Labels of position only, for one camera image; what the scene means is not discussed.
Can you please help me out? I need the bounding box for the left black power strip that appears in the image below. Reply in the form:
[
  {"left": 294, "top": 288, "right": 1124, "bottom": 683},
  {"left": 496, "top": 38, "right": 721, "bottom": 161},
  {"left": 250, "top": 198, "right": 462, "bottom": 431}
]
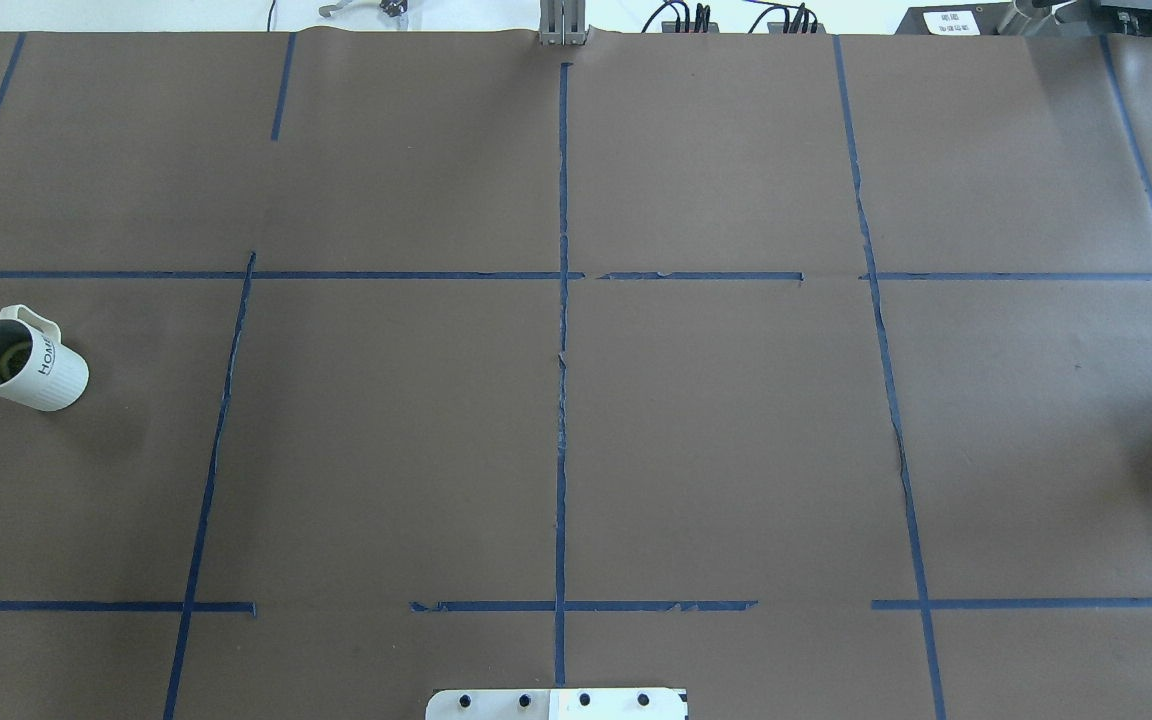
[{"left": 659, "top": 18, "right": 721, "bottom": 35}]

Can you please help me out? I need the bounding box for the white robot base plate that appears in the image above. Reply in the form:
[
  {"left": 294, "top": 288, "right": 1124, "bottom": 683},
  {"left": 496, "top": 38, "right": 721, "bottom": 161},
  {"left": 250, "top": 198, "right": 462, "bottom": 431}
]
[{"left": 425, "top": 687, "right": 690, "bottom": 719}]

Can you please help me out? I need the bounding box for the dark box with label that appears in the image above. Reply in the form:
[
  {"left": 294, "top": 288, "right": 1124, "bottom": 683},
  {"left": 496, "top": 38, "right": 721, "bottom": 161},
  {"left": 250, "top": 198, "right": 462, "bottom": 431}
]
[{"left": 893, "top": 1, "right": 1011, "bottom": 37}]

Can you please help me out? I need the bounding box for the aluminium frame post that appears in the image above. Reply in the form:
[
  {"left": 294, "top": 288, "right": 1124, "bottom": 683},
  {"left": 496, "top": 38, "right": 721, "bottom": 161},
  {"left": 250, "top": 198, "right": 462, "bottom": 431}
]
[{"left": 538, "top": 0, "right": 589, "bottom": 46}]

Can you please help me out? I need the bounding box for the right black power strip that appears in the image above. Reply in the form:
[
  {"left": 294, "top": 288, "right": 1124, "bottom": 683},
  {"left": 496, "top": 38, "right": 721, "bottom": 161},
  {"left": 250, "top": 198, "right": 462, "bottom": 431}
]
[{"left": 765, "top": 15, "right": 827, "bottom": 35}]

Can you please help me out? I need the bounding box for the white ribbed mug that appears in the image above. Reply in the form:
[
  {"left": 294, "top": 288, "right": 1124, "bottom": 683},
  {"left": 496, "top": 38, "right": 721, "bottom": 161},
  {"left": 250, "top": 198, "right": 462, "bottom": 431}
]
[{"left": 0, "top": 304, "right": 90, "bottom": 414}]

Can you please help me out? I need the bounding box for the brown paper table mat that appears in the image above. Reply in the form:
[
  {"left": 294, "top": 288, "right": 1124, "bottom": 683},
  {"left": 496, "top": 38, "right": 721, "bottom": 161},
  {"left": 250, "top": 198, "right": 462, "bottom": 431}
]
[{"left": 0, "top": 28, "right": 1152, "bottom": 719}]

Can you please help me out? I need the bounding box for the black power strip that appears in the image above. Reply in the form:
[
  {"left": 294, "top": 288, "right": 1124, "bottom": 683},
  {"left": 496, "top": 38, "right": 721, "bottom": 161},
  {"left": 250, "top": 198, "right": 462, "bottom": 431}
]
[
  {"left": 659, "top": 18, "right": 721, "bottom": 35},
  {"left": 765, "top": 15, "right": 827, "bottom": 35}
]

